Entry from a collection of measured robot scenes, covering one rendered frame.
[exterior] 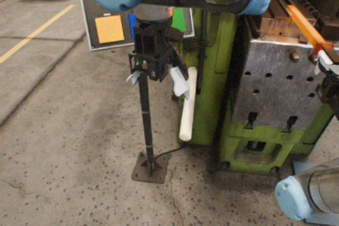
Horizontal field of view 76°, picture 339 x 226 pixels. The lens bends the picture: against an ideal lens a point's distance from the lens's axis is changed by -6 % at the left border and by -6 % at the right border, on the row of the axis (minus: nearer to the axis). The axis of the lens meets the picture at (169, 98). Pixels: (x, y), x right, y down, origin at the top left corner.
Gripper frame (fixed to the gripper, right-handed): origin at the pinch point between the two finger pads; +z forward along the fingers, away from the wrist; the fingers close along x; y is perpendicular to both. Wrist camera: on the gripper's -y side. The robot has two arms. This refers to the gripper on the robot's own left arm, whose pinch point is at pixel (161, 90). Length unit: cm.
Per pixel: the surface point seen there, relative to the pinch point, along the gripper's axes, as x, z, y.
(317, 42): 35.2, -8.5, -27.1
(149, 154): -22, 76, -28
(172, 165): -12, 93, -36
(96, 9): -27.1, -12.8, -13.1
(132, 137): -47, 93, -46
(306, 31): 33, -7, -37
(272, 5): 22, -6, -63
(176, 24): -6.2, -6.6, -25.1
